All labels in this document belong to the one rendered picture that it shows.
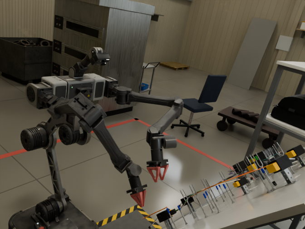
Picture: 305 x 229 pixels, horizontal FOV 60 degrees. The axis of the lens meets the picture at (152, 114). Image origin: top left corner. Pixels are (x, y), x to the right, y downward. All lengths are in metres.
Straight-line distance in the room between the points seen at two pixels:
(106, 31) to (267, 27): 7.40
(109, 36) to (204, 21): 7.95
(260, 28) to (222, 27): 1.63
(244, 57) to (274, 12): 1.86
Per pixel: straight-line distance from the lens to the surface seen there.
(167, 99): 1.70
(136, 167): 1.32
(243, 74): 10.50
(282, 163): 0.98
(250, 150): 2.09
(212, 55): 11.79
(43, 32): 7.73
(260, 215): 0.72
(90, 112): 1.11
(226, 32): 11.59
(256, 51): 10.62
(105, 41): 4.51
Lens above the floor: 2.00
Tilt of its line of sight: 21 degrees down
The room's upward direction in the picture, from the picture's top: 11 degrees clockwise
